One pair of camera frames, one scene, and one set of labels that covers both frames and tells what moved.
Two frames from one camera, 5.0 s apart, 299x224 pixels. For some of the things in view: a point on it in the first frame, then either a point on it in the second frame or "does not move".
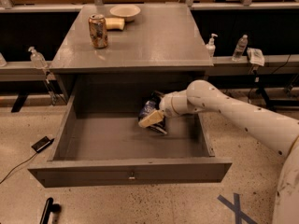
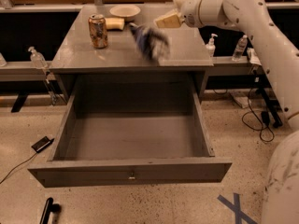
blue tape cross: [235, 207] does not move
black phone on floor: [43, 143] does not move
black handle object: [49, 208] does not move
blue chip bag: [150, 105] → [152, 41]
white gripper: [166, 105] → [190, 15]
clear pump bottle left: [36, 59] does not move
